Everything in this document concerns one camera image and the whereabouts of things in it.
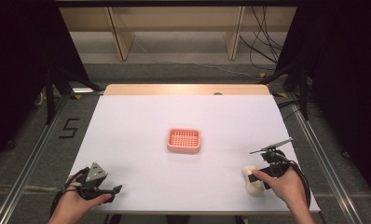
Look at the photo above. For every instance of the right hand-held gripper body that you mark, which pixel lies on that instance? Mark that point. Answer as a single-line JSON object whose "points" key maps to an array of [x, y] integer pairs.
{"points": [[274, 162]]}

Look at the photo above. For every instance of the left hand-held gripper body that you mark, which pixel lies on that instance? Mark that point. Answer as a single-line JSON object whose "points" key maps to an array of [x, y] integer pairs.
{"points": [[95, 175]]}

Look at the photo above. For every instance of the cream bread piece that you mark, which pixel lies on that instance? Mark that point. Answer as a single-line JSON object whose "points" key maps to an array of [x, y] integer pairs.
{"points": [[255, 188]]}

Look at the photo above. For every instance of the pink slotted soap dish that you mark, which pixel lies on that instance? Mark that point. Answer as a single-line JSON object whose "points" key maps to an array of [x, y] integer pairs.
{"points": [[184, 149]]}

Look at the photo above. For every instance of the person's right hand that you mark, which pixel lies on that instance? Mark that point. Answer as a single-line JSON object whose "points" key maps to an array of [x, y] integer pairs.
{"points": [[284, 186]]}

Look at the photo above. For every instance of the person's left hand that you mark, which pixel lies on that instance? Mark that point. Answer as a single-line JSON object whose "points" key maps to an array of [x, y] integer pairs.
{"points": [[71, 202]]}

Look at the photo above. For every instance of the white table cover sheet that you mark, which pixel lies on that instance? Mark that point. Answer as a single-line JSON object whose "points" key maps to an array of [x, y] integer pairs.
{"points": [[174, 177]]}

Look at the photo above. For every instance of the black metal stand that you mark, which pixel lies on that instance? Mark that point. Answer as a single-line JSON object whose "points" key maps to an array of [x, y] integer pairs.
{"points": [[304, 96], [50, 96]]}

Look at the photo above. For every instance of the light wooden table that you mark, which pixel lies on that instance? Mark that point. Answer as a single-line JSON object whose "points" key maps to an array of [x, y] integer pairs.
{"points": [[162, 89]]}

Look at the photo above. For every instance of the black curtain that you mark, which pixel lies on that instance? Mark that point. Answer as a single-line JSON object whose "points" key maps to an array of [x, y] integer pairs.
{"points": [[16, 62], [345, 77]]}

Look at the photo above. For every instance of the beige wooden shelf unit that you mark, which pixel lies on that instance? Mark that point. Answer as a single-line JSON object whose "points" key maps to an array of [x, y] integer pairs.
{"points": [[121, 37]]}

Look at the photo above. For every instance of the aluminium floor rail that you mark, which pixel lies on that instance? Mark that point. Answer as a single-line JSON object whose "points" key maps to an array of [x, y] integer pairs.
{"points": [[326, 161], [34, 158]]}

